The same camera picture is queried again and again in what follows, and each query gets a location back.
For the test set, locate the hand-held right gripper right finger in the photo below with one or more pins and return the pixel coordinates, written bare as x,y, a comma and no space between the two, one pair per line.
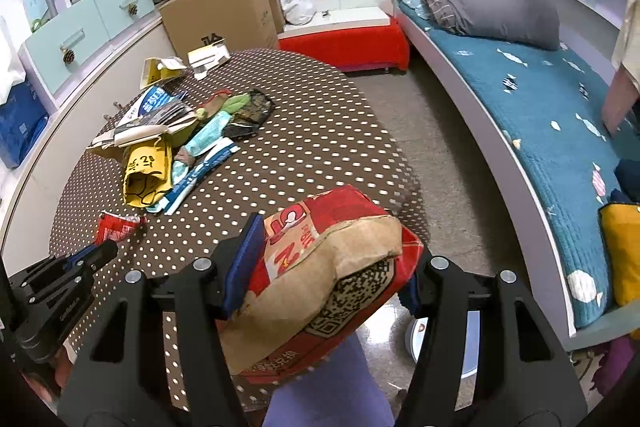
412,296

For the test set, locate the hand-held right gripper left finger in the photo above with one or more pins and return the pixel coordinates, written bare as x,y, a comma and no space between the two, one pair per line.
245,257

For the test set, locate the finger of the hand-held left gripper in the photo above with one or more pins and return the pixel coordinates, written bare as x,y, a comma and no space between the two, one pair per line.
100,252

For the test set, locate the red wrapper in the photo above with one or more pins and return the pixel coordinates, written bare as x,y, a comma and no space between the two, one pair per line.
112,227

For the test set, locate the white trash bin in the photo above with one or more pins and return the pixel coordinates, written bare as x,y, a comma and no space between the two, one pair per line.
442,347

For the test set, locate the red brown paper bag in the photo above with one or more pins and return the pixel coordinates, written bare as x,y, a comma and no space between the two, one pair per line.
310,267

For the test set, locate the teal packet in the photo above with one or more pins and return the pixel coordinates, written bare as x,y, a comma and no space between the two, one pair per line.
207,134

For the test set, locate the green leaf-shaped cloth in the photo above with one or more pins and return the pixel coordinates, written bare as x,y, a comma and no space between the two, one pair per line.
232,103

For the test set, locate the yellow paper bag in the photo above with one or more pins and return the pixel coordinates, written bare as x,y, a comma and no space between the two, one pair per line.
145,172

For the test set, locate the blue white striped packet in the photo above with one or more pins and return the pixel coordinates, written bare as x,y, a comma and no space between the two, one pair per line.
200,172

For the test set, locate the white brown paper bag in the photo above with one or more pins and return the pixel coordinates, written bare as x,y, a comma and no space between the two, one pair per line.
125,142

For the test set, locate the person's purple pants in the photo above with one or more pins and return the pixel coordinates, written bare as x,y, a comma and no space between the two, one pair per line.
325,382

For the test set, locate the dark snack bag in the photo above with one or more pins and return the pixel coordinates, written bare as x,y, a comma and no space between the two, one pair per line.
252,112

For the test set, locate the blue bag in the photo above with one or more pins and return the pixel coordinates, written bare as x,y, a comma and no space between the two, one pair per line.
20,127

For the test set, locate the grey striped package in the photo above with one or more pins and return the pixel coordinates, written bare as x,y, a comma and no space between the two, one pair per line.
165,117

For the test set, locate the blue white flat package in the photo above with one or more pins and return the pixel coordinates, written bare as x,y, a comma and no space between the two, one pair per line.
150,102

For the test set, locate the brown polka-dot tablecloth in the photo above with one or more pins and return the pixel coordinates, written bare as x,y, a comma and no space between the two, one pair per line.
320,117

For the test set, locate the white yellow box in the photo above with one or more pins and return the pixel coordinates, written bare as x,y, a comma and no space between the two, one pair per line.
210,57

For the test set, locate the yellow pillow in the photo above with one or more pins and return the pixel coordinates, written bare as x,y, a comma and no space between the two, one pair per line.
622,252

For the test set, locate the teal drawer cabinet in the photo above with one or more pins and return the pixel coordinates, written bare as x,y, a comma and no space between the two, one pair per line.
90,27

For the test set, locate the teal bed sheet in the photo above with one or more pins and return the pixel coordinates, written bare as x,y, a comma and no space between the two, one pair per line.
540,107

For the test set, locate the red bench with white top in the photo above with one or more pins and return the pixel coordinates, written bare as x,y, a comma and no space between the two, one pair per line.
345,44

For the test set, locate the dark blue pillow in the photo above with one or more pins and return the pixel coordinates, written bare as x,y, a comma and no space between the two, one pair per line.
627,179

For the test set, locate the large cardboard box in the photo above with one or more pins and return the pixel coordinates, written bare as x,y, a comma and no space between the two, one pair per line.
215,12

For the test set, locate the small cardboard box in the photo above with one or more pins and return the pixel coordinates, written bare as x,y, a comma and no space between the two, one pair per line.
276,12

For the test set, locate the white plastic bag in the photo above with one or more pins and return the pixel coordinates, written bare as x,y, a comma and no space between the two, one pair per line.
297,9

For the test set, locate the pink cloth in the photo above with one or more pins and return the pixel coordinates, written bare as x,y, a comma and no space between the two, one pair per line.
620,102

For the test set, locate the grey pillow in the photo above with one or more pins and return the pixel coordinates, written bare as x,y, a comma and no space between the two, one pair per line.
490,7

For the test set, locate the white bed frame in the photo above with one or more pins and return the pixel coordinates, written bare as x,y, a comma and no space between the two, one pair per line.
480,117

